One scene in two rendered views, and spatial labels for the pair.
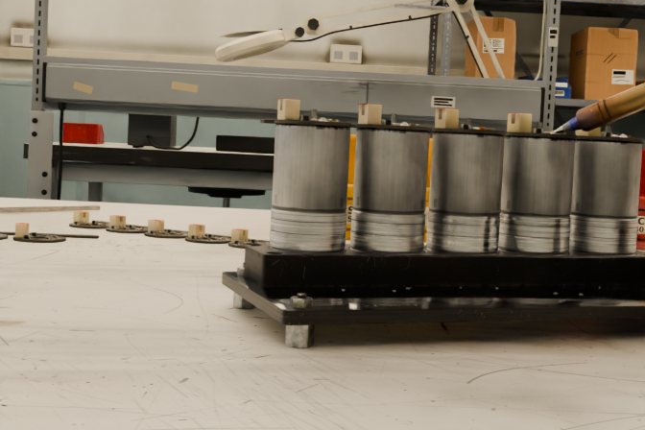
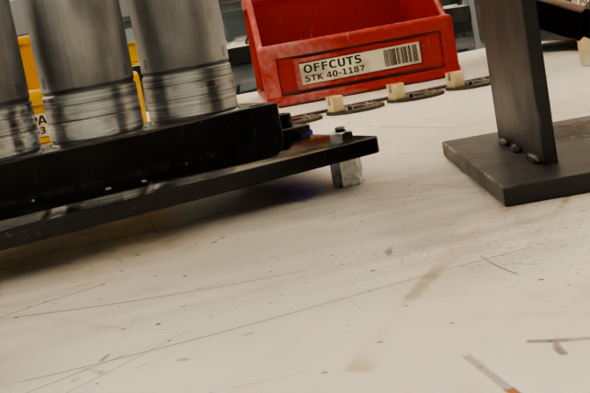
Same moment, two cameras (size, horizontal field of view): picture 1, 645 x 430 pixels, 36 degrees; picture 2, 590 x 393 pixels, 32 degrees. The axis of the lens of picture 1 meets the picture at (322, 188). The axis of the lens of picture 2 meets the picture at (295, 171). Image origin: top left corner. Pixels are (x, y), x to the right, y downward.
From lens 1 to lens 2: 11 cm
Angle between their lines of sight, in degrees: 10
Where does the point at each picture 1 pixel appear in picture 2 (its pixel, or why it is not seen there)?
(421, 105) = not seen: outside the picture
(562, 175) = (101, 27)
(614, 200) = (185, 45)
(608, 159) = not seen: outside the picture
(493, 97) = not seen: outside the picture
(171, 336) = not seen: outside the picture
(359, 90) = not seen: outside the picture
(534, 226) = (79, 104)
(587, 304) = (132, 196)
